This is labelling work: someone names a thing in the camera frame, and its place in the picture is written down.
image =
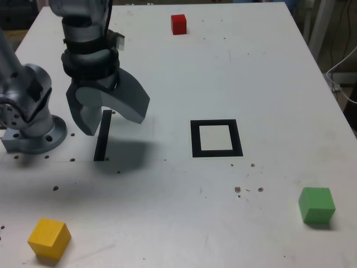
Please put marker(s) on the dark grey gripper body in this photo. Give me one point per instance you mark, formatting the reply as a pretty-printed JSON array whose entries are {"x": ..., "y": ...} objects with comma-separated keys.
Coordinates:
[{"x": 94, "y": 83}]

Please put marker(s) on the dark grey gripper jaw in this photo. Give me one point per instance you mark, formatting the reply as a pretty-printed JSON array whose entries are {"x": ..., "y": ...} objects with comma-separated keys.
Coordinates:
[{"x": 83, "y": 120}]

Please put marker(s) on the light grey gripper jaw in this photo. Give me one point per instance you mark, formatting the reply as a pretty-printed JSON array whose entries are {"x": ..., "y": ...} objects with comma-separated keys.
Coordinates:
[{"x": 131, "y": 97}]

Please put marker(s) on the red cube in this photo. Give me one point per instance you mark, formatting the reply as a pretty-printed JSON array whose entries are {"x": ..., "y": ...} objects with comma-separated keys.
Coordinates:
[{"x": 178, "y": 25}]

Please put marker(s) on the yellow cube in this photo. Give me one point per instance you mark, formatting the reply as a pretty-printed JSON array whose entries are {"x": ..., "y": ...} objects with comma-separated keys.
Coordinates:
[{"x": 48, "y": 237}]

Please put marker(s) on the green cube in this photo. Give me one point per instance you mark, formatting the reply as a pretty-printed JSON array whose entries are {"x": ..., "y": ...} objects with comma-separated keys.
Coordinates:
[{"x": 316, "y": 206}]

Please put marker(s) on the black tape square outline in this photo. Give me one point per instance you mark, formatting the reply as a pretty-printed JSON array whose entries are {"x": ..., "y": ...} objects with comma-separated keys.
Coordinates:
[{"x": 195, "y": 139}]

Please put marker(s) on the black tape strip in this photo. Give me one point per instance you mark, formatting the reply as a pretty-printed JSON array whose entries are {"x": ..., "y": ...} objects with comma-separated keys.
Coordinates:
[{"x": 101, "y": 139}]

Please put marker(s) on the beige box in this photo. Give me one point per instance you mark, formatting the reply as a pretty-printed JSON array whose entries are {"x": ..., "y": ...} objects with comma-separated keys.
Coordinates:
[{"x": 346, "y": 78}]

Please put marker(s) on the small gripper camera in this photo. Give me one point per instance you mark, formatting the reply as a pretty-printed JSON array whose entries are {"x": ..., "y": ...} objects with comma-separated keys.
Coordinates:
[{"x": 120, "y": 43}]

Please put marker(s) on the white frame post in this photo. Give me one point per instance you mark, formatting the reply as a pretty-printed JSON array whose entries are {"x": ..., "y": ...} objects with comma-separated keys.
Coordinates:
[{"x": 320, "y": 22}]

